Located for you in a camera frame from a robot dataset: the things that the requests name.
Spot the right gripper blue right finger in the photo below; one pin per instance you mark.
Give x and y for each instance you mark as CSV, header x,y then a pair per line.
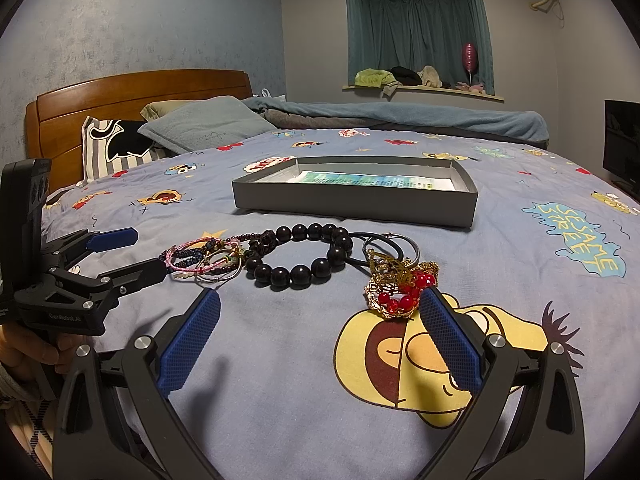
x,y
453,338

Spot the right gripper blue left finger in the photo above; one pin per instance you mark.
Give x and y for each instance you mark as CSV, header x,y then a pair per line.
x,y
182,339

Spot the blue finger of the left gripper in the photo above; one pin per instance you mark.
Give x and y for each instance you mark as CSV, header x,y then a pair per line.
x,y
127,277
111,239

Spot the red bead gold ornament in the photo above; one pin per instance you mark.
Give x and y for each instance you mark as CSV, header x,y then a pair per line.
x,y
395,285

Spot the silver metal bangle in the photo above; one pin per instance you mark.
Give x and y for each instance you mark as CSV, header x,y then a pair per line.
x,y
389,244

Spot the person's left hand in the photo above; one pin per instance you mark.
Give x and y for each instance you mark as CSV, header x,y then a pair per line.
x,y
19,347

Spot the striped black white pillow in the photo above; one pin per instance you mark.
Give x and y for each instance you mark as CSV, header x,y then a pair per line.
x,y
109,146

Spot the wooden headboard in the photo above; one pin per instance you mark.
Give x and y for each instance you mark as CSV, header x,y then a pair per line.
x,y
53,121

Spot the grey shallow cardboard box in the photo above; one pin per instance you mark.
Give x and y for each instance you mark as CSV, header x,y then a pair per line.
x,y
453,209

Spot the grey-blue pillow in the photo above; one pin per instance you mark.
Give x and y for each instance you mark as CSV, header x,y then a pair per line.
x,y
183,126

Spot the colourful printed paper sheet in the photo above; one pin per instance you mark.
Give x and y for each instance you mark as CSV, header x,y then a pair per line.
x,y
340,178

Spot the black tv monitor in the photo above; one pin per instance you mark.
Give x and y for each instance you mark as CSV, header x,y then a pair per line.
x,y
621,141

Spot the blue folded blanket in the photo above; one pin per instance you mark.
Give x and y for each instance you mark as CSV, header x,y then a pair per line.
x,y
516,127

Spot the wooden window sill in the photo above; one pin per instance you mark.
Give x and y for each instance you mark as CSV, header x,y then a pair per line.
x,y
419,89

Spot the beige cloth on sill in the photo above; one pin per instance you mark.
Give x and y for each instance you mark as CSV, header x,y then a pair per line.
x,y
430,77

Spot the black cloth on sill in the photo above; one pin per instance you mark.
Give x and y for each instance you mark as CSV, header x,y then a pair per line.
x,y
406,77

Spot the green cloth on sill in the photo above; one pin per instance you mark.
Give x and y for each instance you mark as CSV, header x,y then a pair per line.
x,y
373,78

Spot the pink balloon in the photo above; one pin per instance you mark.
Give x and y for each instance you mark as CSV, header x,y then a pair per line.
x,y
469,61

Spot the teal window curtain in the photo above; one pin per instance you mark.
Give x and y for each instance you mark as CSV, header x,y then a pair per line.
x,y
382,34

